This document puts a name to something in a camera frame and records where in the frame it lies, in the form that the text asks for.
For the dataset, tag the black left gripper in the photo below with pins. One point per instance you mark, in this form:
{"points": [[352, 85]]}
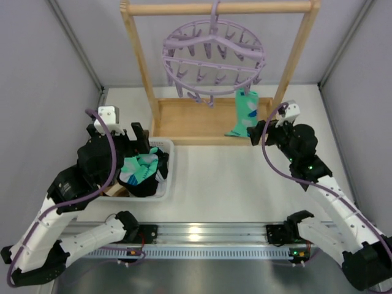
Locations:
{"points": [[119, 138]]}

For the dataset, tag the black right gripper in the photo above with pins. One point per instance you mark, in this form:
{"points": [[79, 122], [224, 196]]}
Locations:
{"points": [[264, 135]]}

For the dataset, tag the mint green sock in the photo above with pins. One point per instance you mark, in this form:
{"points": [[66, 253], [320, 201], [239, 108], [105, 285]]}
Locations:
{"points": [[246, 113], [140, 168]]}

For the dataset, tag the brown striped sock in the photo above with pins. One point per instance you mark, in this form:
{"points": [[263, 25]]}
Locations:
{"points": [[116, 190]]}

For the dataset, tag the black white striped sock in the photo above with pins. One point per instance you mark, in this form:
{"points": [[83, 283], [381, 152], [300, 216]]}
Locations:
{"points": [[149, 187]]}

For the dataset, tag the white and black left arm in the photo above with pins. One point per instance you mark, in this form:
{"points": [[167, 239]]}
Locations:
{"points": [[41, 255]]}

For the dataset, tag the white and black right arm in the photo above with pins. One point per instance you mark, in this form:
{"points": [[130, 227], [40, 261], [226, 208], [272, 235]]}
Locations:
{"points": [[361, 250]]}

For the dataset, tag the purple round clip hanger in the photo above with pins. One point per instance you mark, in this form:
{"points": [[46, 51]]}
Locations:
{"points": [[212, 57]]}

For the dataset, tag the wooden hanging rack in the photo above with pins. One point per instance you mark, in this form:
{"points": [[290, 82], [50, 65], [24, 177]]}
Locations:
{"points": [[185, 121]]}

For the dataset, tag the white plastic basket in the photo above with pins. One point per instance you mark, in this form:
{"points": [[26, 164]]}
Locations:
{"points": [[166, 146]]}

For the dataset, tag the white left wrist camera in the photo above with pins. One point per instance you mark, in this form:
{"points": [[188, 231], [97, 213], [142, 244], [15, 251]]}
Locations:
{"points": [[110, 116]]}

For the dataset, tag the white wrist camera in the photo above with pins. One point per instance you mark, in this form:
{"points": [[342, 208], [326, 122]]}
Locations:
{"points": [[289, 112], [110, 116]]}

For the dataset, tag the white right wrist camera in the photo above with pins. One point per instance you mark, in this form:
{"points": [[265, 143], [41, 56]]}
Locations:
{"points": [[289, 112]]}

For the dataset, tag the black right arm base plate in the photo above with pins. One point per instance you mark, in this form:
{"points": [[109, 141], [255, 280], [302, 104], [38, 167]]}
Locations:
{"points": [[282, 234]]}

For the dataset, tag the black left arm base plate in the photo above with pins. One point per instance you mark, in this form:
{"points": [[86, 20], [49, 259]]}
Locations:
{"points": [[143, 234]]}

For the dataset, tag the aluminium mounting rail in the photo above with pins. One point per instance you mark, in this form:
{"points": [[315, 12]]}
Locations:
{"points": [[208, 233]]}

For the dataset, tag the grey slotted cable duct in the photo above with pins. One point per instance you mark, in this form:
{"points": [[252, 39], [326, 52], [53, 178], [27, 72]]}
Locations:
{"points": [[219, 253]]}

